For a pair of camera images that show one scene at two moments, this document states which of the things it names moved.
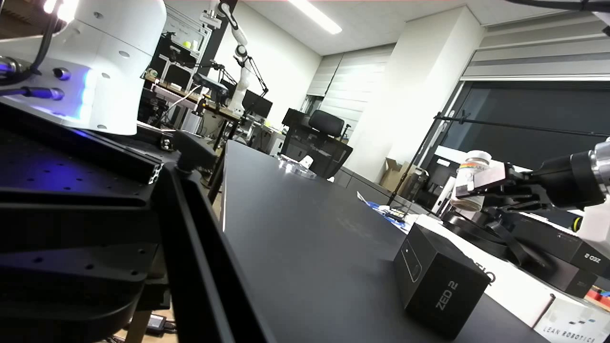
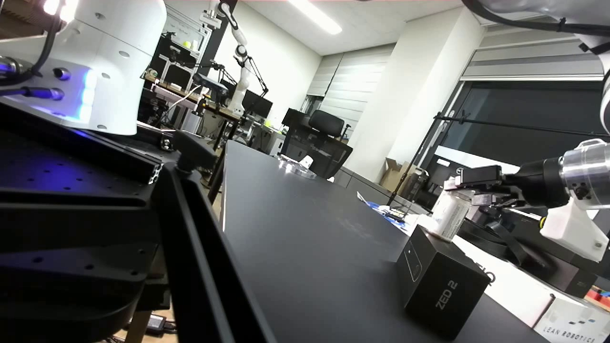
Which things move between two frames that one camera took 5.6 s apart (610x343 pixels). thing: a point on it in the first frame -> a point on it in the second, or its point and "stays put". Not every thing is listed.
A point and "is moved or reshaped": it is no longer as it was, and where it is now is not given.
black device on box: x=534 y=245 stays put
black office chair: x=319 y=138 stays put
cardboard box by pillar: x=389 y=174 stays put
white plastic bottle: x=479 y=171 is moved or reshaped
